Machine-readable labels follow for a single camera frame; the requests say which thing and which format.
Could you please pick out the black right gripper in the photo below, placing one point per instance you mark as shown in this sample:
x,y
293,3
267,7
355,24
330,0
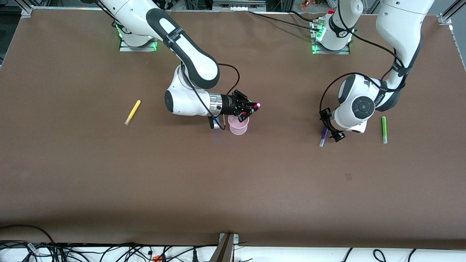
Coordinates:
x,y
230,103

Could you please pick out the silver corner bracket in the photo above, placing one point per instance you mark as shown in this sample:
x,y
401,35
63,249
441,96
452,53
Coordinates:
x,y
445,19
27,11

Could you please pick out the green highlighter pen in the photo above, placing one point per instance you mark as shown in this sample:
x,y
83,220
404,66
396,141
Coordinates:
x,y
384,130

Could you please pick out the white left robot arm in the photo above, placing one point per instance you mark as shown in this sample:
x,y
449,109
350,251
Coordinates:
x,y
397,29

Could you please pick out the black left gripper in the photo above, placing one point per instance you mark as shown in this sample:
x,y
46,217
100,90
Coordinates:
x,y
326,120

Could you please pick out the aluminium frame post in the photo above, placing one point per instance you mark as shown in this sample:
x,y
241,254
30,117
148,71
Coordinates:
x,y
224,249

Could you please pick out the yellow highlighter pen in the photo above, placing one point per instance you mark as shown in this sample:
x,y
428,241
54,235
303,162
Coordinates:
x,y
133,112

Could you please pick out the purple highlighter pen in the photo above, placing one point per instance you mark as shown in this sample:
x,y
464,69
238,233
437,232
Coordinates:
x,y
323,139

